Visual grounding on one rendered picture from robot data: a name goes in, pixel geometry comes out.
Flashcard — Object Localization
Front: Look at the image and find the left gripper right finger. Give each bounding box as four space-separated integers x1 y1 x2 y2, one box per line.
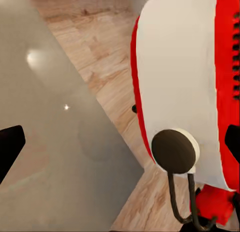
224 125 240 164

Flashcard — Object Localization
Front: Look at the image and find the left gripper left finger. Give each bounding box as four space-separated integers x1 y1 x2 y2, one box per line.
0 125 26 184

